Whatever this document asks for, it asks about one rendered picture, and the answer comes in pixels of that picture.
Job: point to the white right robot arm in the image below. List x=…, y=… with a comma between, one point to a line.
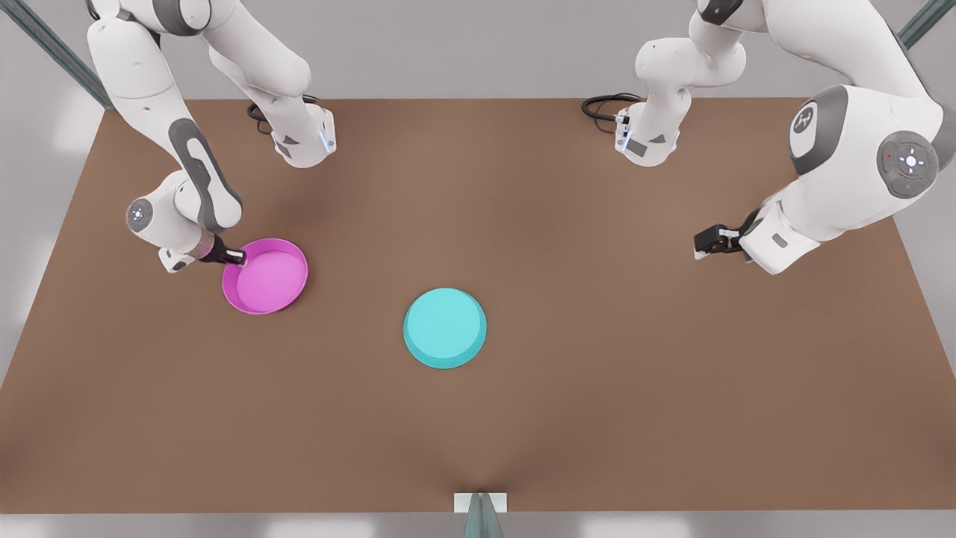
x=146, y=82

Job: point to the pink plate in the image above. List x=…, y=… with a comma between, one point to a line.
x=266, y=276

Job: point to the silver frame post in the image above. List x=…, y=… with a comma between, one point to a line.
x=925, y=21
x=60, y=52
x=480, y=512

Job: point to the blue plate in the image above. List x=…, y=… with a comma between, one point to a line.
x=445, y=327

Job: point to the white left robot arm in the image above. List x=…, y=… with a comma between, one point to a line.
x=859, y=142

